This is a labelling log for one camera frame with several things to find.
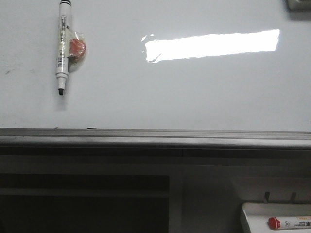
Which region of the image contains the black metal hook left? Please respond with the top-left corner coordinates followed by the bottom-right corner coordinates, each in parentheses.
top-left (263, 191), bottom-right (270, 203)

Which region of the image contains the grey wall outlet plate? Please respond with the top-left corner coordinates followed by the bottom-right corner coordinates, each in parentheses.
top-left (286, 0), bottom-right (311, 11)

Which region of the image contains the white plastic marker holder box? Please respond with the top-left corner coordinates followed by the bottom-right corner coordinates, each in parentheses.
top-left (240, 203), bottom-right (311, 233)

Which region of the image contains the white whiteboard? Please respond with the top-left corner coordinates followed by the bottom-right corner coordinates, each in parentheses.
top-left (0, 0), bottom-right (311, 132)

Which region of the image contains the red-capped white marker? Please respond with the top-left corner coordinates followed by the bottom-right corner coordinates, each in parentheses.
top-left (268, 216), bottom-right (311, 230)

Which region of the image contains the white black-tip whiteboard marker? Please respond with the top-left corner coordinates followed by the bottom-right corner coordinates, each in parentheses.
top-left (56, 0), bottom-right (71, 96)

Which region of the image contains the grey aluminium marker tray rail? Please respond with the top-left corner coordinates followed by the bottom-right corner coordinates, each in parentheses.
top-left (0, 128), bottom-right (311, 150)

